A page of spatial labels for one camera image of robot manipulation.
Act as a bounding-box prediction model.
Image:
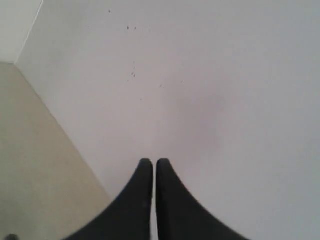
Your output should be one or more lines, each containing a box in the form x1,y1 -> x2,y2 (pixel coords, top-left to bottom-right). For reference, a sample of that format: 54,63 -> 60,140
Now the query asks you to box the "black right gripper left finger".
67,158 -> 153,240

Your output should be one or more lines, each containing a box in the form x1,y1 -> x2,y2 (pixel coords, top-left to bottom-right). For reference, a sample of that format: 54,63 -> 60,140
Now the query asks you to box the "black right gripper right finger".
155,158 -> 245,240

